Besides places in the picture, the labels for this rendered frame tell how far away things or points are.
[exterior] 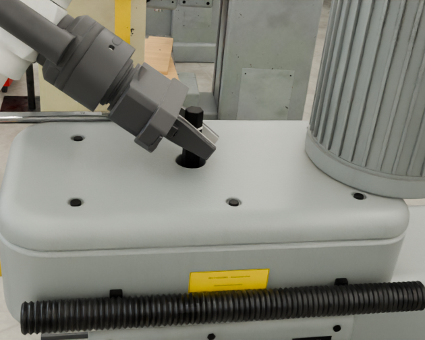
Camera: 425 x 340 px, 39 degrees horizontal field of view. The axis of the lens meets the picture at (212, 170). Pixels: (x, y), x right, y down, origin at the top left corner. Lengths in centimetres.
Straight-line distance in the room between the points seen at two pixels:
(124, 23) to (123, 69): 178
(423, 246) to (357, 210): 23
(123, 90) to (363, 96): 26
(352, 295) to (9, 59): 46
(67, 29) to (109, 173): 17
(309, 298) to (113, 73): 33
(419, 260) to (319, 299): 22
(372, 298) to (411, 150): 17
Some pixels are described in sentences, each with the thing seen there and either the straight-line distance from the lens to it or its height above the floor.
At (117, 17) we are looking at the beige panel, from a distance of 246.
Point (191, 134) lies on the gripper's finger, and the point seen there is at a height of 193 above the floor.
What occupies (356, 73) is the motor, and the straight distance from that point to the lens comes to 69.
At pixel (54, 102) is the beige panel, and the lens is 259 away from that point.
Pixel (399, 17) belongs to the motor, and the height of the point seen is 210.
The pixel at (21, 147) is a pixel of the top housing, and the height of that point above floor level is 189.
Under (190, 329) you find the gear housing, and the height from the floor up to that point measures 172.
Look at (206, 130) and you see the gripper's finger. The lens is 73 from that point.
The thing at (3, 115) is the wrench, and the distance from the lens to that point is 83.
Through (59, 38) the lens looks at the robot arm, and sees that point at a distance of 65.
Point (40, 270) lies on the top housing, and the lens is 66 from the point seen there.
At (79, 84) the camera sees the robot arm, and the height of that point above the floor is 199.
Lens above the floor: 225
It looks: 30 degrees down
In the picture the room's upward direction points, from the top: 6 degrees clockwise
